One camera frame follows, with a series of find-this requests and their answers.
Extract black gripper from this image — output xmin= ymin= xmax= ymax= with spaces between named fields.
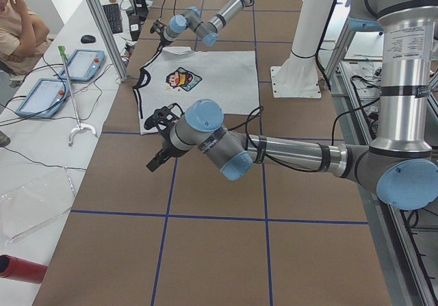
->
xmin=146 ymin=123 xmax=185 ymax=172
xmin=158 ymin=32 xmax=173 ymax=51

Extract grey cartoon print t-shirt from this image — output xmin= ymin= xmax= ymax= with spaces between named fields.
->
xmin=133 ymin=47 xmax=259 ymax=135

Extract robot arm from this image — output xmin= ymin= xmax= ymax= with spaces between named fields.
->
xmin=150 ymin=0 xmax=254 ymax=47
xmin=144 ymin=0 xmax=437 ymax=210

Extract black keyboard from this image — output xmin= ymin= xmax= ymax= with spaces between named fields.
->
xmin=102 ymin=3 xmax=123 ymax=34

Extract black computer mouse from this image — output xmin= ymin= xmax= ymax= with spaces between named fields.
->
xmin=80 ymin=34 xmax=96 ymax=44

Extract far teach pendant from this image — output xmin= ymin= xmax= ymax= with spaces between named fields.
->
xmin=66 ymin=49 xmax=105 ymax=82

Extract teach pendant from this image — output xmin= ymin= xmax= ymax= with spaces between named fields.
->
xmin=15 ymin=78 xmax=70 ymax=118
xmin=66 ymin=49 xmax=105 ymax=82

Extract metal reacher grabber tool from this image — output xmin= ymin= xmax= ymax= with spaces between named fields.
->
xmin=58 ymin=45 xmax=98 ymax=146

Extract near teach pendant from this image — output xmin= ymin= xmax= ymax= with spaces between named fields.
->
xmin=15 ymin=78 xmax=70 ymax=118

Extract seated person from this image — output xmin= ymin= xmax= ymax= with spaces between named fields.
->
xmin=1 ymin=0 xmax=51 ymax=75

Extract white paper in plastic sleeve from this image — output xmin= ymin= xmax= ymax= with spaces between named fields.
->
xmin=1 ymin=169 xmax=75 ymax=244

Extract red cylinder bottle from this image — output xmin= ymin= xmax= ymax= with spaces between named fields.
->
xmin=1 ymin=255 xmax=47 ymax=283

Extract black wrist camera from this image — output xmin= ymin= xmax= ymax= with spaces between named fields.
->
xmin=144 ymin=103 xmax=184 ymax=131
xmin=150 ymin=18 xmax=166 ymax=35

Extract aluminium frame post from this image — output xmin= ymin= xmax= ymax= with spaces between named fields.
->
xmin=86 ymin=0 xmax=128 ymax=82

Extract white camera pole base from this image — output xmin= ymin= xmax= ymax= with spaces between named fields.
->
xmin=271 ymin=0 xmax=336 ymax=99

